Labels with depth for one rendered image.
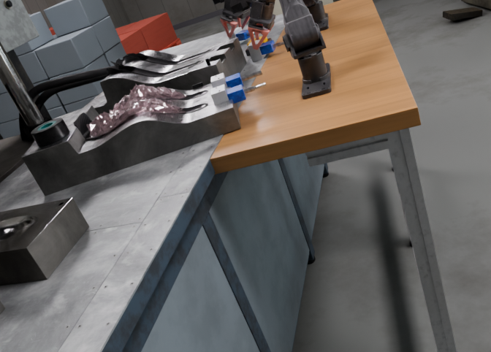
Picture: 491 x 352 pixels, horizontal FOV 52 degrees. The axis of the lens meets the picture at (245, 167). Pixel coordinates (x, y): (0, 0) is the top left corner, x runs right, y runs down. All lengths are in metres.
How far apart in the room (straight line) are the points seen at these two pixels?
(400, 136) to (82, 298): 0.67
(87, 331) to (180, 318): 0.28
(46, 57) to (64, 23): 0.40
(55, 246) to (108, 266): 0.13
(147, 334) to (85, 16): 3.78
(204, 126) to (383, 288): 0.92
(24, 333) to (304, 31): 0.87
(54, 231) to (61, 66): 3.40
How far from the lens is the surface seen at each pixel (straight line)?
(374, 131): 1.03
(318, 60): 1.26
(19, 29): 2.19
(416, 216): 1.18
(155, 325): 0.92
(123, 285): 0.80
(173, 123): 1.16
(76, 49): 4.19
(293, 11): 1.27
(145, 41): 6.01
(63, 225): 0.98
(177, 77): 1.48
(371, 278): 1.84
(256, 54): 1.66
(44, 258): 0.94
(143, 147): 1.19
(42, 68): 4.39
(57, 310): 0.84
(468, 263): 1.84
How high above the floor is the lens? 1.22
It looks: 25 degrees down
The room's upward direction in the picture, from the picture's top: 21 degrees counter-clockwise
